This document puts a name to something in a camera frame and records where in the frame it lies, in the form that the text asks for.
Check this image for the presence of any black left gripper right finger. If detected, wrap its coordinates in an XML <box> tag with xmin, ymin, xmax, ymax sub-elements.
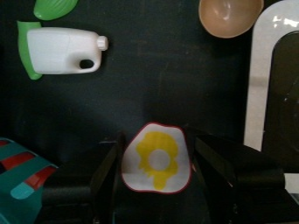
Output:
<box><xmin>183</xmin><ymin>127</ymin><xmax>299</xmax><ymax>224</ymax></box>

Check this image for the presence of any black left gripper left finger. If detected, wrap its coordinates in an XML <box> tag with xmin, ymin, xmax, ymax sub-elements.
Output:
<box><xmin>89</xmin><ymin>131</ymin><xmax>126</xmax><ymax>224</ymax></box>

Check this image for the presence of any fried egg toy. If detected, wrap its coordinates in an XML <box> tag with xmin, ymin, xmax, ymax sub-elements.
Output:
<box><xmin>120</xmin><ymin>122</ymin><xmax>192</xmax><ymax>195</ymax></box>

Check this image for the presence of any teal toy basket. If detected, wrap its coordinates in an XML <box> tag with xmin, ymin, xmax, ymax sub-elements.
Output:
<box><xmin>0</xmin><ymin>137</ymin><xmax>60</xmax><ymax>224</ymax></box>

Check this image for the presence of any red toy item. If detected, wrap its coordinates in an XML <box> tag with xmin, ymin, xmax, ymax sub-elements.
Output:
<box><xmin>0</xmin><ymin>140</ymin><xmax>58</xmax><ymax>191</ymax></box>

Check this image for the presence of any white toy milk jug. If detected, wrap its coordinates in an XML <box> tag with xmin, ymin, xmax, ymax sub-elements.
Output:
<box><xmin>25</xmin><ymin>26</ymin><xmax>108</xmax><ymax>75</ymax></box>

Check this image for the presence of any green toy leaf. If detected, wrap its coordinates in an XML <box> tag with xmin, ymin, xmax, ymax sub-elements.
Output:
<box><xmin>16</xmin><ymin>20</ymin><xmax>44</xmax><ymax>81</ymax></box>

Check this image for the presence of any tan toy bowl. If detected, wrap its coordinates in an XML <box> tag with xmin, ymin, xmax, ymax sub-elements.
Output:
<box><xmin>197</xmin><ymin>0</ymin><xmax>265</xmax><ymax>39</ymax></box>

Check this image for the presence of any green toy pea pod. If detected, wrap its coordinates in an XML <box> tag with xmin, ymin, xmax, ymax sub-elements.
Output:
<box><xmin>32</xmin><ymin>0</ymin><xmax>80</xmax><ymax>21</ymax></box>

